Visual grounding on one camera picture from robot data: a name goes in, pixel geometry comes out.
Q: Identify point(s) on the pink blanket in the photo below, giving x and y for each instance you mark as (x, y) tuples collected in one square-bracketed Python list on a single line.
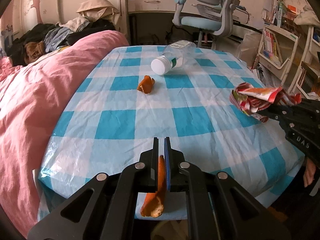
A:
[(37, 92)]

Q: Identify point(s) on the red snack wrapper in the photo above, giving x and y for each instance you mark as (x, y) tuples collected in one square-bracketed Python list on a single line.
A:
[(250, 97)]

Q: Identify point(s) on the brown cloth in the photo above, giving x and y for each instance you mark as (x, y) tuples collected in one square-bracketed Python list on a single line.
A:
[(35, 52)]

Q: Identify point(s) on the dark clothes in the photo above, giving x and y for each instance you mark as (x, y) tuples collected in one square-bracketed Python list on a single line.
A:
[(30, 33)]

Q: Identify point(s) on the white cloth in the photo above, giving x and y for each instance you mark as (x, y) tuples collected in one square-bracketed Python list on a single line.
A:
[(75, 23)]

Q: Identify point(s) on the row of books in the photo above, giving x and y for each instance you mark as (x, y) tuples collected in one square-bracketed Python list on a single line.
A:
[(275, 7)]

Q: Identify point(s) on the small orange peel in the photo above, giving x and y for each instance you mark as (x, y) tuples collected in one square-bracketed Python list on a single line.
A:
[(146, 85)]

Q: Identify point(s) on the clear plastic bottle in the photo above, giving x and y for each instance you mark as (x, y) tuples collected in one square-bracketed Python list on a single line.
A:
[(161, 66)]

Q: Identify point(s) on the person's right hand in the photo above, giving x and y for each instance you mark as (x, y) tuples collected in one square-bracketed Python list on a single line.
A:
[(310, 173)]

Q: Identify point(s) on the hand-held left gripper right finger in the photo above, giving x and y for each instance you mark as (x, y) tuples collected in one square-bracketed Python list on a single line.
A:
[(167, 165)]

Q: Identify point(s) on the beige bag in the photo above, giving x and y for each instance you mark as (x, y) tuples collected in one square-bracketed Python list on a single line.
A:
[(96, 8)]

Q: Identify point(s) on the long orange peel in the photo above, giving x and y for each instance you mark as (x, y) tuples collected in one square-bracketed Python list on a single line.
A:
[(152, 202)]

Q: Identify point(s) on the cream cloth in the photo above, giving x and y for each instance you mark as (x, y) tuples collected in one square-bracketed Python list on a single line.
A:
[(307, 18)]

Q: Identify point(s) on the black garment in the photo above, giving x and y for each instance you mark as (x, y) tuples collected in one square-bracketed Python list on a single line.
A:
[(95, 30)]

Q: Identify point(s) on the blue cloth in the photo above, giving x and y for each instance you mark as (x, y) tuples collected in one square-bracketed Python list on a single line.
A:
[(57, 37)]

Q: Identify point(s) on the translucent plastic bag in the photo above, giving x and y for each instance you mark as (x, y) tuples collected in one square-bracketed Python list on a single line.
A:
[(250, 47)]

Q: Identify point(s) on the grey blue desk chair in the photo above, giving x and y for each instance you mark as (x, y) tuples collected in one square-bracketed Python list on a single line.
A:
[(200, 21)]

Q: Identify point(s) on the pile of papers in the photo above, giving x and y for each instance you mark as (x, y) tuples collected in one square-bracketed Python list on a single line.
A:
[(262, 76)]

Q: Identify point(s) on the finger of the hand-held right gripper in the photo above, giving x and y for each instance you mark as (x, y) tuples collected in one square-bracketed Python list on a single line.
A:
[(312, 105), (282, 113)]

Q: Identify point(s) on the white bookshelf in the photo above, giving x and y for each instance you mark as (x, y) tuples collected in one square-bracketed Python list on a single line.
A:
[(272, 65)]

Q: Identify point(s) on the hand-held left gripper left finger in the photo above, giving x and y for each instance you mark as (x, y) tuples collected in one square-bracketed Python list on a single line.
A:
[(155, 160)]

